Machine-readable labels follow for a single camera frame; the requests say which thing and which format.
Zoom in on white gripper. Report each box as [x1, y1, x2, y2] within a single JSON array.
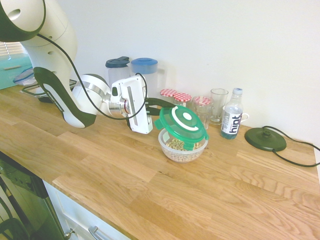
[[117, 76, 174, 135]]

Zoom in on green round container lid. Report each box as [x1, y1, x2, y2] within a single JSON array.
[[153, 104, 210, 152]]

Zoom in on glass jar red checked lid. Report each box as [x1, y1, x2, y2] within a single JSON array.
[[173, 92, 193, 109], [192, 96, 212, 111], [159, 88, 178, 105]]

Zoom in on clear pitcher with blue lid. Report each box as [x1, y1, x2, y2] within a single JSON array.
[[130, 57, 160, 101]]

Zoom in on clear pitcher with dark lid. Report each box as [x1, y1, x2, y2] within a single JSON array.
[[104, 56, 132, 87]]

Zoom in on glass with red lid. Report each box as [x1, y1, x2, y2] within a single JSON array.
[[191, 96, 215, 130]]

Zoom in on rectangular glass container dark-rimmed lid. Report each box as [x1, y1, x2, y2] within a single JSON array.
[[21, 78, 78, 103]]

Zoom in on clear bowl with cereal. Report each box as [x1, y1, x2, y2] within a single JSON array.
[[157, 127, 209, 164]]

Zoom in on tall clear drinking glass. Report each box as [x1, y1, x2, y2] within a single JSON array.
[[209, 88, 230, 126]]

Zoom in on hint water bottle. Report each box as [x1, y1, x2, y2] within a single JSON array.
[[220, 87, 245, 140]]

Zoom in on black kettle base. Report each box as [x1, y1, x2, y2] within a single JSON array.
[[244, 126, 288, 152]]

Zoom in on white kitchen cabinet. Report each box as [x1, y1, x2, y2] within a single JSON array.
[[42, 179, 133, 240]]

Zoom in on clear plastic zip bag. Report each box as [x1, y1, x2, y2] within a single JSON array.
[[12, 67, 36, 87]]

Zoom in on teal box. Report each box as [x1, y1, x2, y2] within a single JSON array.
[[0, 54, 35, 90]]

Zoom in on stainless steel appliance front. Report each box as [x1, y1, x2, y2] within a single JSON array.
[[0, 151, 65, 240]]

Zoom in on window blinds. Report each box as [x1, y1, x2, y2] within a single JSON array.
[[0, 41, 27, 57]]

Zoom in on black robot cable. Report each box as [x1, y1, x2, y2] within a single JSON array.
[[36, 33, 149, 121]]

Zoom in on silver drawer handle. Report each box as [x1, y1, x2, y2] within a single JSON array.
[[88, 225, 109, 240]]

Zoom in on black kettle base cable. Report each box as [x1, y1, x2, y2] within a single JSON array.
[[263, 124, 320, 168]]

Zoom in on dark curved chair frame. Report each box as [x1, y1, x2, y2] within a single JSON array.
[[0, 197, 31, 240]]

